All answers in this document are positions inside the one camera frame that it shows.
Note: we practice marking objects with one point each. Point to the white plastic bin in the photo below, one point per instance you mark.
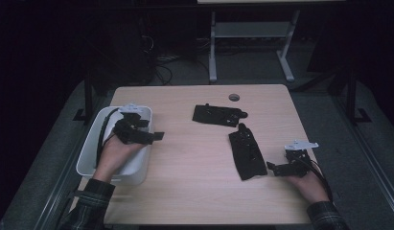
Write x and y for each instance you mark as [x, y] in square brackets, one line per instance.
[134, 166]

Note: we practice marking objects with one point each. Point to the white metal table frame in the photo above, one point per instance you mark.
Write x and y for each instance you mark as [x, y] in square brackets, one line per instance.
[252, 30]

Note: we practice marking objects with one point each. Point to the person's right hand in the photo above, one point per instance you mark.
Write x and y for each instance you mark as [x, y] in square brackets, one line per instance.
[308, 187]

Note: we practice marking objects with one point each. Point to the black upright post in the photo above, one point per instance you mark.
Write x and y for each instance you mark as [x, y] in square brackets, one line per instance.
[352, 96]
[88, 96]

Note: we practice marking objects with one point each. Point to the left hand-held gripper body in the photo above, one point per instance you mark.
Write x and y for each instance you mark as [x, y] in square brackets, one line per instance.
[130, 129]

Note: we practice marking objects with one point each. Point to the person's left hand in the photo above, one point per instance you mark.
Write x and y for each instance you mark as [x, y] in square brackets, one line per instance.
[116, 156]

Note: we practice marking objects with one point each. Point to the black glove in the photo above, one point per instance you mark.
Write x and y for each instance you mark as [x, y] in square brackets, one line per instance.
[217, 115]
[247, 153]

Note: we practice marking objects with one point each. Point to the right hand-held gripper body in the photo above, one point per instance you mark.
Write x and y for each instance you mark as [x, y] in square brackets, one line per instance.
[296, 161]

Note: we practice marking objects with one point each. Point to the metal frame rail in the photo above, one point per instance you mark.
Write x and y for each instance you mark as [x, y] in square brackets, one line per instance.
[54, 188]
[370, 159]

